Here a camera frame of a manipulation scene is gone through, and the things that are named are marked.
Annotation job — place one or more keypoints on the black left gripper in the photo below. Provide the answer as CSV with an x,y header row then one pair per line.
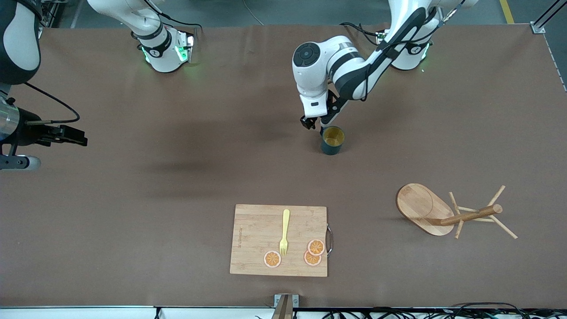
x,y
308,122

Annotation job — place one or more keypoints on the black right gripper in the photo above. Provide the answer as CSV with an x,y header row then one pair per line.
x,y
29,132

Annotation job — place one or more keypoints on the dark teal ribbed cup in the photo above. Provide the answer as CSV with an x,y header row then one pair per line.
x,y
333,141

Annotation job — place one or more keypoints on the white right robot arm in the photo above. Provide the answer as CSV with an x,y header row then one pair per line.
x,y
164,57

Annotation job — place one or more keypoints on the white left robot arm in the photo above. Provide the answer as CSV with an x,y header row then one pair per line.
x,y
345,66

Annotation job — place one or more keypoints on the wooden mug tree rack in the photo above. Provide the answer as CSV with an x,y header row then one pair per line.
x,y
421,208

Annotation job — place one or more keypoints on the yellow plastic fork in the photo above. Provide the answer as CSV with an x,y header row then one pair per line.
x,y
285,226

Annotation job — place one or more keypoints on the orange slice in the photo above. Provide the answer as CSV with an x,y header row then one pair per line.
x,y
311,260
272,259
316,247

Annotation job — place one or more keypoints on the bamboo cutting board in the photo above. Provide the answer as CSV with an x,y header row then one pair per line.
x,y
261,241

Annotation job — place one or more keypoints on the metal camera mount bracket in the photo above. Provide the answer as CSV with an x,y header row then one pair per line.
x,y
285,305

